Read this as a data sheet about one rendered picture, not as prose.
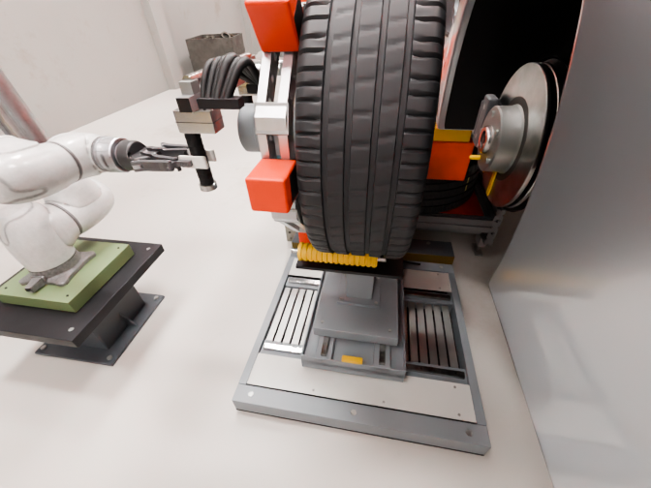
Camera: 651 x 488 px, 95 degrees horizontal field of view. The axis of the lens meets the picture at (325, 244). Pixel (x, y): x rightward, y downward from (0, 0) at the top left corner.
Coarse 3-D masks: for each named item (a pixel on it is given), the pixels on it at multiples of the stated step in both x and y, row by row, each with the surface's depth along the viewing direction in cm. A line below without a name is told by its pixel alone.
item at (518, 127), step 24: (528, 72) 64; (552, 72) 58; (504, 96) 76; (528, 96) 63; (552, 96) 58; (504, 120) 65; (528, 120) 62; (552, 120) 57; (504, 144) 66; (528, 144) 61; (480, 168) 75; (504, 168) 70; (528, 168) 60; (504, 192) 71; (528, 192) 64
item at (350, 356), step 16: (320, 288) 130; (400, 288) 129; (400, 304) 123; (400, 320) 116; (320, 336) 110; (400, 336) 111; (304, 352) 107; (320, 352) 105; (336, 352) 107; (352, 352) 107; (368, 352) 106; (384, 352) 103; (400, 352) 106; (320, 368) 107; (336, 368) 105; (352, 368) 103; (368, 368) 101; (384, 368) 100; (400, 368) 102
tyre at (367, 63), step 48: (336, 0) 50; (384, 0) 48; (432, 0) 46; (336, 48) 47; (384, 48) 47; (432, 48) 45; (336, 96) 48; (384, 96) 47; (432, 96) 46; (336, 144) 50; (384, 144) 49; (336, 192) 55; (384, 192) 53; (336, 240) 66; (384, 240) 64
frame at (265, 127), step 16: (272, 64) 57; (288, 64) 55; (272, 80) 58; (288, 80) 54; (272, 96) 58; (288, 96) 54; (256, 112) 55; (272, 112) 54; (288, 112) 54; (256, 128) 56; (272, 128) 55; (288, 128) 55; (272, 144) 60; (288, 144) 57; (288, 224) 76
